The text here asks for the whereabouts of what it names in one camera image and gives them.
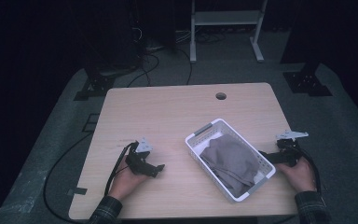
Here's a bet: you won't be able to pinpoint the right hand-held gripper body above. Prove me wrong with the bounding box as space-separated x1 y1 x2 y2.
275 130 310 168

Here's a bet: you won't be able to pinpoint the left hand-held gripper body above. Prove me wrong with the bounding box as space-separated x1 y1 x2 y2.
124 137 157 178

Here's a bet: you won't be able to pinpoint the grey pants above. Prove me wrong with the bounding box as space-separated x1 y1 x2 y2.
200 133 262 199

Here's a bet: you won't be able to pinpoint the white plastic basket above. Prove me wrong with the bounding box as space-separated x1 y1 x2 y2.
185 118 277 203

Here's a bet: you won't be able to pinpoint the person's left hand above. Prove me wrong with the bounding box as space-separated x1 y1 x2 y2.
107 155 149 202

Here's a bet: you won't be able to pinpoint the person's right hand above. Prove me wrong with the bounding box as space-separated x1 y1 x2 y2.
274 157 319 193

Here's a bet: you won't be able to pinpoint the black tape floor marking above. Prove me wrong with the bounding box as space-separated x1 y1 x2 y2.
81 113 101 133

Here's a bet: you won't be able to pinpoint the grey tape strip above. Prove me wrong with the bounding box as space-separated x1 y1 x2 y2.
67 187 89 197

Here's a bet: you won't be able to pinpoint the black floor stand base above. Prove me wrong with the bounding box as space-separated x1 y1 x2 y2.
282 62 334 98
73 68 117 102

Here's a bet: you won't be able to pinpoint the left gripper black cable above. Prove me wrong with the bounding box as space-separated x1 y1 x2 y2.
42 132 140 224

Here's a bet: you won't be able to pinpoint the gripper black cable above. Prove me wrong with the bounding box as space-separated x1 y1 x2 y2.
295 147 324 192
42 132 140 224

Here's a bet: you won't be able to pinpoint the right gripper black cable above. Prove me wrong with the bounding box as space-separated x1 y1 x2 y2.
295 147 324 192

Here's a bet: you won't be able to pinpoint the black floor cable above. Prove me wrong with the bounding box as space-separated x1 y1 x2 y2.
126 52 161 89
176 48 194 86

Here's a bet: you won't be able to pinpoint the floor cable bundle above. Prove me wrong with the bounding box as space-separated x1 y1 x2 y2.
175 29 227 45

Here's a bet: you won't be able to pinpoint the white metal stand frame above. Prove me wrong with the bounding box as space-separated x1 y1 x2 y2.
189 0 269 64

